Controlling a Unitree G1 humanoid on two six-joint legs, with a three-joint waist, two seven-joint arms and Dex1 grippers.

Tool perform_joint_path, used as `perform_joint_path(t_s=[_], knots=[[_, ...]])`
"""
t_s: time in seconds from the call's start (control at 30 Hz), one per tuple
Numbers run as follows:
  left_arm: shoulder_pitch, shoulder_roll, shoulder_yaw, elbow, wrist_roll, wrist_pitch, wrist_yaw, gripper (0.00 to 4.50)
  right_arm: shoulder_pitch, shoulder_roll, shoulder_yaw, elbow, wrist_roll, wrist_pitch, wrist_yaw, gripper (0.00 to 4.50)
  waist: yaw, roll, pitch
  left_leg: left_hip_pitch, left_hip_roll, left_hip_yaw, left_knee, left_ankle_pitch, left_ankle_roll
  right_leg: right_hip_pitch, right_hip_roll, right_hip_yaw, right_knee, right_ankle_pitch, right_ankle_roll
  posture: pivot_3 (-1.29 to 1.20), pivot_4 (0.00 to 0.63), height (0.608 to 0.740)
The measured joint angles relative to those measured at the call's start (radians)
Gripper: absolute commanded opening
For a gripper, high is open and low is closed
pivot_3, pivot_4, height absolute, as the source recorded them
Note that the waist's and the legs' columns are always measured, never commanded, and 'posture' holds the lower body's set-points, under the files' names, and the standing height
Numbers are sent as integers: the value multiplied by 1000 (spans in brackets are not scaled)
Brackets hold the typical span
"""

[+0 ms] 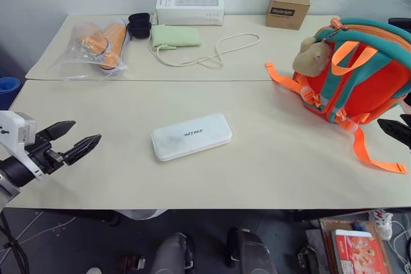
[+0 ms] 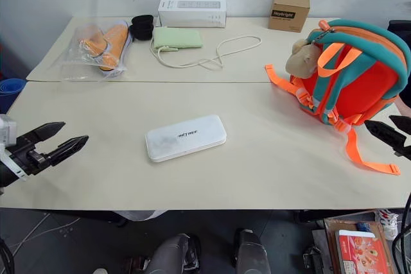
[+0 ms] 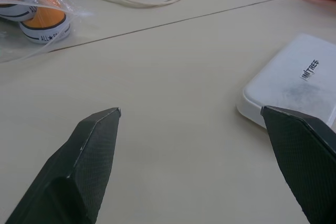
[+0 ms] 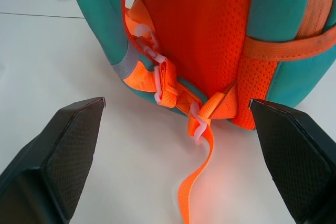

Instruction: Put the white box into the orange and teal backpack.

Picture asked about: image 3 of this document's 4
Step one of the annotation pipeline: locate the white plastic box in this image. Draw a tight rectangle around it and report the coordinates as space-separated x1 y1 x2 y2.
236 33 336 130

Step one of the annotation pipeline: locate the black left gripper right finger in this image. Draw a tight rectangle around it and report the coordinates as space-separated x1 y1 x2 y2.
260 105 336 224

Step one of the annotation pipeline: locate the clear plastic bag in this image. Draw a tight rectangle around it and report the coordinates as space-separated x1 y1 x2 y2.
0 0 95 63

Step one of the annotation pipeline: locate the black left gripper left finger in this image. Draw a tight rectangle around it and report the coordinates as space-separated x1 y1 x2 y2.
4 107 122 224

